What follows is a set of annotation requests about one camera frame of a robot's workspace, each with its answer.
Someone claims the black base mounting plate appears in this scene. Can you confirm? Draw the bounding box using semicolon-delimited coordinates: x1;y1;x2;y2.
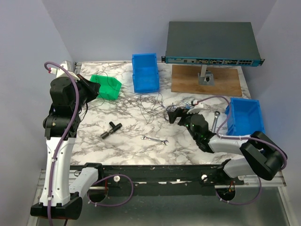
88;163;244;197

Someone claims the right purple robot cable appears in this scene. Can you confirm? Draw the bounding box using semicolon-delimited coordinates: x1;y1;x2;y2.
192;95;289;205

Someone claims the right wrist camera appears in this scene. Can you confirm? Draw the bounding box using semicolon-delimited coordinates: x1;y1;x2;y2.
187;100;204;114

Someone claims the blue bin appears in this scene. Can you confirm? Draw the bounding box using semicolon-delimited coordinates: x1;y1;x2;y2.
225;97;265;136
132;53;159;94

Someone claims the brown wooden board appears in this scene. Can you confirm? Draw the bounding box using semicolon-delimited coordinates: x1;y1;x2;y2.
171;65;242;97

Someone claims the small open-end wrench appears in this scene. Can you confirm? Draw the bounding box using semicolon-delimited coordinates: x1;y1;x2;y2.
141;135;169;145

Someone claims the green plastic bin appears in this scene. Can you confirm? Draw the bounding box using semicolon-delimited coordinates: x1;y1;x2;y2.
90;74;122;100

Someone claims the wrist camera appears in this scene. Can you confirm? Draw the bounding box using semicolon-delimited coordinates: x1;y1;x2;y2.
187;100;204;114
50;60;79;81

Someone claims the aluminium frame rail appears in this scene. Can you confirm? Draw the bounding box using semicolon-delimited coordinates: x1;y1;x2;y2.
37;169;286;190

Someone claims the teal network switch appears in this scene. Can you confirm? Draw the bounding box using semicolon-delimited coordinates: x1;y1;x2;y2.
161;22;264;67

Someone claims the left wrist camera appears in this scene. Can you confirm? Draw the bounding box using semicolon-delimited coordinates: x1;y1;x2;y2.
50;60;79;81

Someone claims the black T-shaped tool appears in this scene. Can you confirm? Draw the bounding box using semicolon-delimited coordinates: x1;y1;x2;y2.
101;121;122;139

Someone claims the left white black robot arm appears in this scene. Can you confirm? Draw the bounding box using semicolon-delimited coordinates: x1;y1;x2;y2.
30;76;104;220

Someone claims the ratcheting combination wrench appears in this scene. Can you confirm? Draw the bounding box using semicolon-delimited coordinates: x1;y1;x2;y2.
211;111;221;133

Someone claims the thin black wire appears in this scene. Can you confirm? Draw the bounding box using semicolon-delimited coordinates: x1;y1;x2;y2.
79;71;174;125

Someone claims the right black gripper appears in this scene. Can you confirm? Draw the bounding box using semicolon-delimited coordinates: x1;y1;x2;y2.
168;107;199;140

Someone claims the grey metal switch stand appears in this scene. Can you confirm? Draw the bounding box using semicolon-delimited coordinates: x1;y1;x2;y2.
198;65;214;86

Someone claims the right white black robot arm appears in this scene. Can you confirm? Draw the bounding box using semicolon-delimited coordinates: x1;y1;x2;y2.
168;108;287;185

